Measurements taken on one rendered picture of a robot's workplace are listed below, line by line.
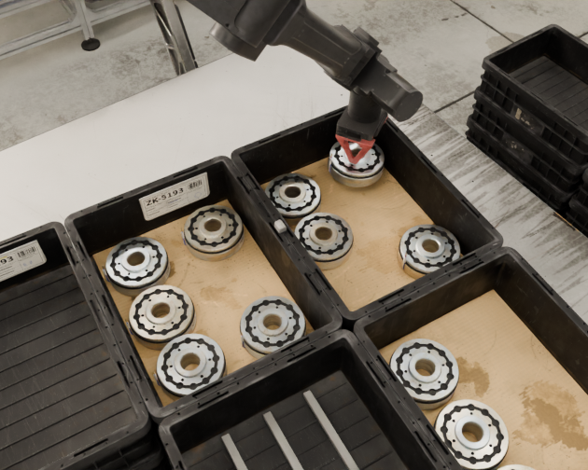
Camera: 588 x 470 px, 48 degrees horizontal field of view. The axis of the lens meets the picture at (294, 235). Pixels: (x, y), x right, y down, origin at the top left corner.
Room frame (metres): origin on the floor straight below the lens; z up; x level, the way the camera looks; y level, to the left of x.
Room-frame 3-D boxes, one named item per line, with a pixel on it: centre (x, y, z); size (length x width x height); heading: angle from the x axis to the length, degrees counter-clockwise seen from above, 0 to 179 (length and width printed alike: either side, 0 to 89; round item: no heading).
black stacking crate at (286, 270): (0.59, 0.15, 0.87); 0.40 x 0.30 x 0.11; 29
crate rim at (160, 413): (0.59, 0.15, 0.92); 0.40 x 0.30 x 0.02; 29
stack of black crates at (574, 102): (1.45, -0.76, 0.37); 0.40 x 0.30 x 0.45; 34
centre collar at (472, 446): (0.35, -0.25, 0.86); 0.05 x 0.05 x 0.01
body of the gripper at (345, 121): (0.87, -0.12, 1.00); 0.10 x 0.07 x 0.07; 156
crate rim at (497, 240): (0.73, -0.11, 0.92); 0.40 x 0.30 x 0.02; 29
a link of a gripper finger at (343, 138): (0.86, -0.12, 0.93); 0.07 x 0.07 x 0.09; 66
